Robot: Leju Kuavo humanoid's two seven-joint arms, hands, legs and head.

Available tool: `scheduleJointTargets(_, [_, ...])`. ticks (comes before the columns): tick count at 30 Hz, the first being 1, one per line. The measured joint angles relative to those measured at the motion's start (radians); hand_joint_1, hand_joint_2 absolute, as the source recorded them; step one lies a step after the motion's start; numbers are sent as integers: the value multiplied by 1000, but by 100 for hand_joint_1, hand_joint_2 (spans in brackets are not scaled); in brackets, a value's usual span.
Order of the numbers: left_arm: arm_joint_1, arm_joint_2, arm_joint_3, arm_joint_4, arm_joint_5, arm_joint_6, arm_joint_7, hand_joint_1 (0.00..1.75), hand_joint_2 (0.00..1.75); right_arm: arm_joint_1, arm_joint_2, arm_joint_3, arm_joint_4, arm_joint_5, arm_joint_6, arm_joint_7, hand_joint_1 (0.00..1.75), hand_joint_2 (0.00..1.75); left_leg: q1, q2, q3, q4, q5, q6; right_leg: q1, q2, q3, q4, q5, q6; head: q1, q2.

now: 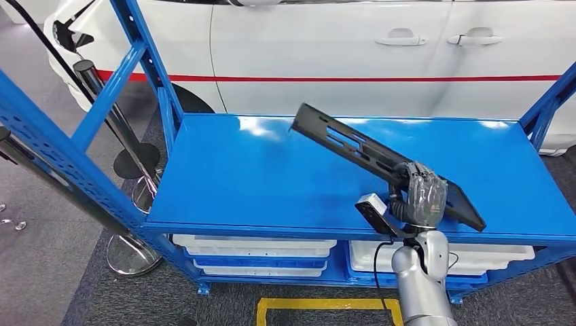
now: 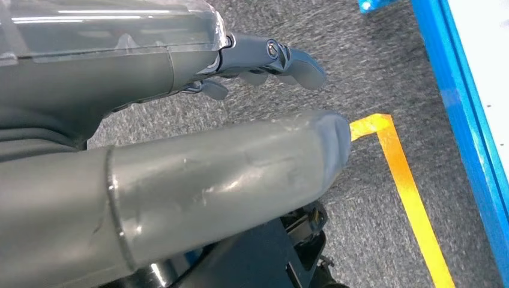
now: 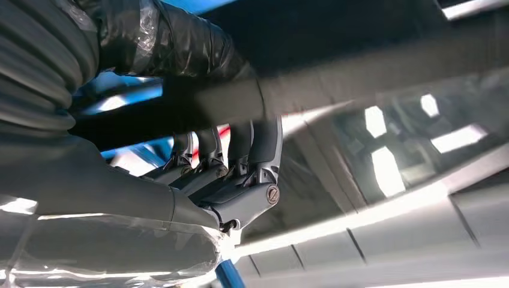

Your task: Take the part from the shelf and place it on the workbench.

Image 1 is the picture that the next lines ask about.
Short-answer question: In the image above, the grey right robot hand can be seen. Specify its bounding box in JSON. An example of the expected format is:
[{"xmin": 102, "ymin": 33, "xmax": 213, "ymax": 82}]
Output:
[{"xmin": 389, "ymin": 161, "xmax": 448, "ymax": 228}]

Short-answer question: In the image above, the black plastic plate bracket part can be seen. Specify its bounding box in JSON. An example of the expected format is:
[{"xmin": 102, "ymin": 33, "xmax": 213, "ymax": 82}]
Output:
[{"xmin": 290, "ymin": 103, "xmax": 487, "ymax": 232}]

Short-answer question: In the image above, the blue metal shelf rack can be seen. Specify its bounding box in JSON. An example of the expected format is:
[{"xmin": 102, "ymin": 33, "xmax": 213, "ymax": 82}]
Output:
[{"xmin": 0, "ymin": 0, "xmax": 576, "ymax": 306}]

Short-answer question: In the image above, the yellow floor tape square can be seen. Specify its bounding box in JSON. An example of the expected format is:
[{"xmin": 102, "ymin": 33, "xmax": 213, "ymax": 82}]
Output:
[{"xmin": 255, "ymin": 297, "xmax": 405, "ymax": 326}]

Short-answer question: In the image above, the white car with red stripe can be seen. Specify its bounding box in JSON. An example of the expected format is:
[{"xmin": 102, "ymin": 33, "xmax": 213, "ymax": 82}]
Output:
[{"xmin": 42, "ymin": 0, "xmax": 576, "ymax": 156}]

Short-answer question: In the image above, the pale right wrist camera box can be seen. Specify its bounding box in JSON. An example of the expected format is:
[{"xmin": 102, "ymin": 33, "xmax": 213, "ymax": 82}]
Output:
[{"xmin": 354, "ymin": 193, "xmax": 397, "ymax": 237}]

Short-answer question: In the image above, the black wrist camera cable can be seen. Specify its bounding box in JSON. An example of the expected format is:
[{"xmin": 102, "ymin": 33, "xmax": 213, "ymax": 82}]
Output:
[{"xmin": 372, "ymin": 240, "xmax": 398, "ymax": 326}]

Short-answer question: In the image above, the chrome stanchion post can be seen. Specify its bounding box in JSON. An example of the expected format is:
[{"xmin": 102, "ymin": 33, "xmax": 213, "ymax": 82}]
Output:
[
  {"xmin": 73, "ymin": 59, "xmax": 164, "ymax": 215},
  {"xmin": 0, "ymin": 126, "xmax": 163, "ymax": 276}
]

